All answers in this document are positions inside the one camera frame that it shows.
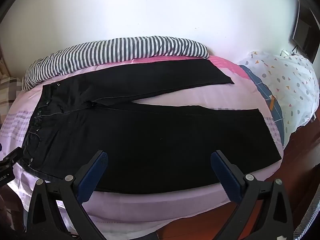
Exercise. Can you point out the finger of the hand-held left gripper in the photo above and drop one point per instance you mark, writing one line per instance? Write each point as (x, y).
(11, 160)

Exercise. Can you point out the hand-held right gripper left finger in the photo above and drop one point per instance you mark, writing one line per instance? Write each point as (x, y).
(93, 177)

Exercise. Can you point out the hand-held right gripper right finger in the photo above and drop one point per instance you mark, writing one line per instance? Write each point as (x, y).
(226, 177)

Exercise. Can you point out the black pants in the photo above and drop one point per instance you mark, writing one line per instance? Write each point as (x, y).
(150, 142)

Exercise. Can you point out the brown plaid pillow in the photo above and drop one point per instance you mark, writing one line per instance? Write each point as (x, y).
(8, 92)

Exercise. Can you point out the grey striped fabric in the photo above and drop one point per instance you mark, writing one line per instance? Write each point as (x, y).
(308, 220)

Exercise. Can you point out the blue checked cloth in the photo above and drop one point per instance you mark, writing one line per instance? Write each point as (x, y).
(265, 92)

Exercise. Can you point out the pink bed sheet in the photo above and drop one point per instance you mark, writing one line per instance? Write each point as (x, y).
(155, 93)

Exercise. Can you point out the white duvet with coloured shapes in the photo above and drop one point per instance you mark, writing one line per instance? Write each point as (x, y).
(287, 92)

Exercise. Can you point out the black white striped blanket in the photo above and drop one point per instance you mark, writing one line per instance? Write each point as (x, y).
(105, 52)

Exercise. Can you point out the black wall television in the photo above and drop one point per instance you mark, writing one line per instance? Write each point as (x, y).
(305, 35)

